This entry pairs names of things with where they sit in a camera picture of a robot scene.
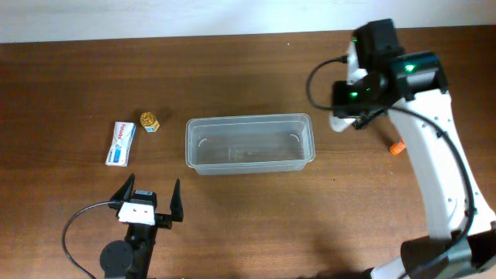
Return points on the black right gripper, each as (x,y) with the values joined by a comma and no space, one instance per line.
(346,101)

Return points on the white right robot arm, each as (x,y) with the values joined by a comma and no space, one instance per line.
(412,90)

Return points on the small gold-lidded balm jar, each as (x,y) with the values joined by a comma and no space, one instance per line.
(149,122)

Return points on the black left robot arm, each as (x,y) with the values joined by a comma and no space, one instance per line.
(131,257)

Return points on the white plastic bottle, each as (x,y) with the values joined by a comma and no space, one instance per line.
(338,124)

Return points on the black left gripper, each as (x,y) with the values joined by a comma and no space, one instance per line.
(164,221)

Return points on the clear plastic container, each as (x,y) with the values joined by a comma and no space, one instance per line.
(249,144)

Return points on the white Panadol medicine box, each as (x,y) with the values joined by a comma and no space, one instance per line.
(122,138)

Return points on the orange tube with white cap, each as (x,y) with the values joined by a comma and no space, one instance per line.
(398,147)

